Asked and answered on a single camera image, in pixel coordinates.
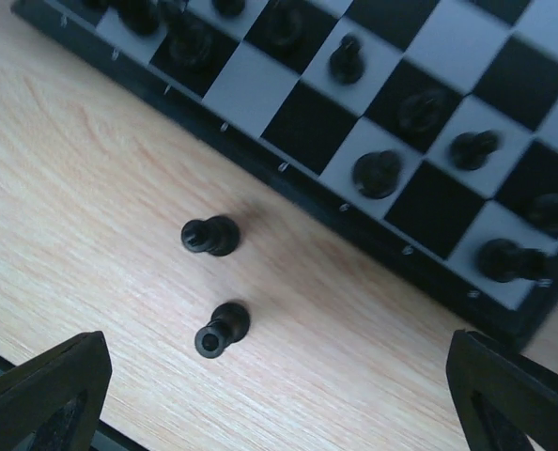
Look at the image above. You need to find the black chess piece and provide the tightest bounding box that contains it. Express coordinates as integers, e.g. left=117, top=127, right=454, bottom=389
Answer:
left=180, top=215, right=240, bottom=257
left=475, top=239, right=550, bottom=283
left=194, top=301, right=251, bottom=359
left=167, top=16, right=213, bottom=71
left=351, top=149, right=402, bottom=199
left=116, top=0, right=160, bottom=36
left=82, top=0, right=108, bottom=10

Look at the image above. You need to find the black pawn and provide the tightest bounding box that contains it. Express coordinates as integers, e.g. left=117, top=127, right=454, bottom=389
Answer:
left=329, top=33, right=364, bottom=85
left=264, top=0, right=303, bottom=51
left=212, top=0, right=246, bottom=18
left=449, top=130, right=501, bottom=171
left=524, top=194, right=558, bottom=233
left=396, top=88, right=448, bottom=141

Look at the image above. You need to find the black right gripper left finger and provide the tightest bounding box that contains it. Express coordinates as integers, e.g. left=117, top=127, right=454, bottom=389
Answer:
left=0, top=331, right=112, bottom=450

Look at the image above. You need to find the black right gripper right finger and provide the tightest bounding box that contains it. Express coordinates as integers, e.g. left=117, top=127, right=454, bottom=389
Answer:
left=446, top=330, right=558, bottom=450

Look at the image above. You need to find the black and silver chessboard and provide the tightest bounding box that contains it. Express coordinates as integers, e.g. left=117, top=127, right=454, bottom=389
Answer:
left=11, top=1, right=558, bottom=349

